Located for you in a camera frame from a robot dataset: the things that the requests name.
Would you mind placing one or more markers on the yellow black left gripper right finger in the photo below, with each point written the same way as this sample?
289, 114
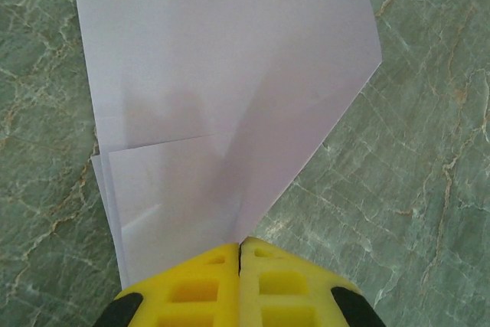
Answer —
250, 296

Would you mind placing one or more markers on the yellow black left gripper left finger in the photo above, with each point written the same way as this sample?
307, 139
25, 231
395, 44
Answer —
226, 296

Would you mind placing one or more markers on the light purple paper sheet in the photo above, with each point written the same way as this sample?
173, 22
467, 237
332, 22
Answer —
229, 74

